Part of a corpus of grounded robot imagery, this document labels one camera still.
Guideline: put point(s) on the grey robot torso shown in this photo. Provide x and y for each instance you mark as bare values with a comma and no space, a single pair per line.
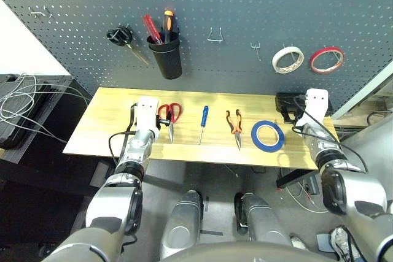
245,254

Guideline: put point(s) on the white sneaker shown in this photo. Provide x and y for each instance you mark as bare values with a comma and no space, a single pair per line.
340,240
298,243

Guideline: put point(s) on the silver double peg hook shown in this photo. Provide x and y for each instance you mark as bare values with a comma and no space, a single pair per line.
38,14

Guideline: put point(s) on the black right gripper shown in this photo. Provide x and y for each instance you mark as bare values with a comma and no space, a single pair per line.
290,117

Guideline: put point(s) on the white tape roll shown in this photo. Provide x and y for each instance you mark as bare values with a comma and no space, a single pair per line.
288,49

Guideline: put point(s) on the black side table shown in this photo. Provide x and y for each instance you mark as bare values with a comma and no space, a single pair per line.
70,96

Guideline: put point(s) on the silver left robot leg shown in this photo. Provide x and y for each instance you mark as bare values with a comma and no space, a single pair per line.
181,228

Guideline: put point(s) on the orange black long-nose pliers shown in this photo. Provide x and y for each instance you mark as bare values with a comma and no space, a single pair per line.
236,130

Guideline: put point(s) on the black hard case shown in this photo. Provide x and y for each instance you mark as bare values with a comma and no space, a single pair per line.
18,127

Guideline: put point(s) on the grey foot pedal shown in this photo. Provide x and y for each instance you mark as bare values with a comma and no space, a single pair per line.
324,242

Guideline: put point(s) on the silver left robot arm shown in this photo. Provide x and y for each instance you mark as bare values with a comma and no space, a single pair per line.
116,194

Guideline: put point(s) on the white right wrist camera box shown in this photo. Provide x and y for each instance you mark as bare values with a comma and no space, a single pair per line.
316,102

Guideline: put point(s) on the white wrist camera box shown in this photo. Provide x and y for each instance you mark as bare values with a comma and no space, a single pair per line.
147,111
316,102

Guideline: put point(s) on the light grey pegboard frame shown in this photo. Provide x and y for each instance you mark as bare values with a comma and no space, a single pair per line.
362,90

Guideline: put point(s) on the silver right robot leg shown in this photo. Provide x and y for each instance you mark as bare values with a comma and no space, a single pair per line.
264,222

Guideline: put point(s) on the small silver peg hook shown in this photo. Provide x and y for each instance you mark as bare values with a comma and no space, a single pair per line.
255,46

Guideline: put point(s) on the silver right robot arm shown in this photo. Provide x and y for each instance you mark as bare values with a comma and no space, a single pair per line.
356,191

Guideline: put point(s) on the black table bracket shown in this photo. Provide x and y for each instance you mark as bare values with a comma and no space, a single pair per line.
294,179

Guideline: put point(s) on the red tape roll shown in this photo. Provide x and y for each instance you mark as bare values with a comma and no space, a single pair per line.
325,49

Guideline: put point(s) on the black tool cup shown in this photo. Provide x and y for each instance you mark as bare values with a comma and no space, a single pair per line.
167,59

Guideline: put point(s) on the black plastic tool case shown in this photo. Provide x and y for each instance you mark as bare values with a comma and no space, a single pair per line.
285,102

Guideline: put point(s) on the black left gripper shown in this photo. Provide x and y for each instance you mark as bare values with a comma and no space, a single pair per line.
162,121

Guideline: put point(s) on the black floor tape strip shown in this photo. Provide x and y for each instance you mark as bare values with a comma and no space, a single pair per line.
212,232

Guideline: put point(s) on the silver robot leg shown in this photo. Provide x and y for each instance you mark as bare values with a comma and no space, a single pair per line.
264,222
181,228

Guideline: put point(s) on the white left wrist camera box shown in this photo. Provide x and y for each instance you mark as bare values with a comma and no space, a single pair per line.
147,111

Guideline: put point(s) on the blue tape roll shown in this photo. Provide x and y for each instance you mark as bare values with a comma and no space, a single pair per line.
267,148

